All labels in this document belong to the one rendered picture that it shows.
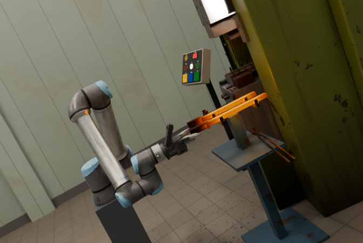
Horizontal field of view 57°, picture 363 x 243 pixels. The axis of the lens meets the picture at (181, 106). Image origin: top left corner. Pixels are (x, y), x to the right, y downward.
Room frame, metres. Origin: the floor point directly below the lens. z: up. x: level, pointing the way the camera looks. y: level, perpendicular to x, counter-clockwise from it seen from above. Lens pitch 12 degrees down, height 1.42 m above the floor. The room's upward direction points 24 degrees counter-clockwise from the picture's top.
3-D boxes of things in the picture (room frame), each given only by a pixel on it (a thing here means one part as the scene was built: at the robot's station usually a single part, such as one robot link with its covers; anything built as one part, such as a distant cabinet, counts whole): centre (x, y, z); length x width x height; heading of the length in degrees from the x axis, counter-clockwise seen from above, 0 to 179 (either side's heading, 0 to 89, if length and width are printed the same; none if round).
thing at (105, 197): (2.11, 0.69, 0.65); 0.19 x 0.19 x 0.10
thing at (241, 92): (2.28, -0.61, 0.69); 0.56 x 0.38 x 0.45; 91
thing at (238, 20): (2.02, -0.52, 1.27); 0.09 x 0.02 x 0.17; 1
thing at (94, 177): (2.12, 0.69, 0.79); 0.17 x 0.15 x 0.18; 113
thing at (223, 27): (2.33, -0.60, 1.32); 0.42 x 0.20 x 0.10; 91
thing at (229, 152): (1.82, -0.24, 0.64); 0.40 x 0.30 x 0.02; 10
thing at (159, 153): (1.62, 0.20, 0.90); 0.10 x 0.05 x 0.09; 9
